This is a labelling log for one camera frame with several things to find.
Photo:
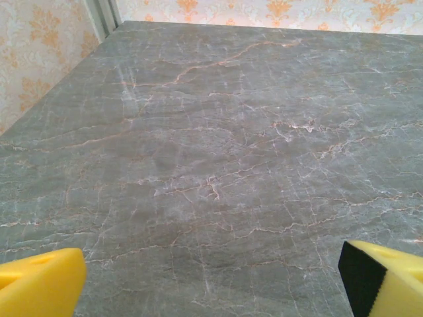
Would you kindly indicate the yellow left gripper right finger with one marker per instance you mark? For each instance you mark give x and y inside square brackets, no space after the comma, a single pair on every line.
[396,284]

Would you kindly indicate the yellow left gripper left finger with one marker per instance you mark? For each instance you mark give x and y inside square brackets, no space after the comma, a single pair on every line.
[43,284]

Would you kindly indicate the aluminium frame post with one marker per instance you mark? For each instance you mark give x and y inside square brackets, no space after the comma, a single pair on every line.
[102,16]

